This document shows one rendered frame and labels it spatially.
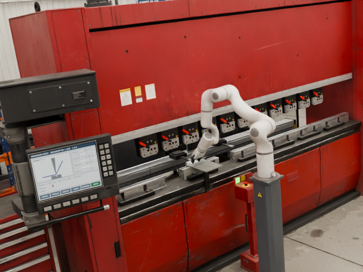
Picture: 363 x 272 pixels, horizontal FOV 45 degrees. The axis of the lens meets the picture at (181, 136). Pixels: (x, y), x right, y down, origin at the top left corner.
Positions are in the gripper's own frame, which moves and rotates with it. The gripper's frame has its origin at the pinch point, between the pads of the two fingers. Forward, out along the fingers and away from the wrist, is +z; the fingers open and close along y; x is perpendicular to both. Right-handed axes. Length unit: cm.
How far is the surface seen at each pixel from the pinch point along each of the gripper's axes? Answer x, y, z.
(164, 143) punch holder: -14.4, 27.4, -15.6
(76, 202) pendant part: 31, 125, -57
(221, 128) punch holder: -13.6, -31.3, -14.6
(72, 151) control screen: 13, 123, -79
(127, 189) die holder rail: 2, 64, 6
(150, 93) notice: -41, 34, -47
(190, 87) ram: -40, -3, -45
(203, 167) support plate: 12.4, 2.9, -7.3
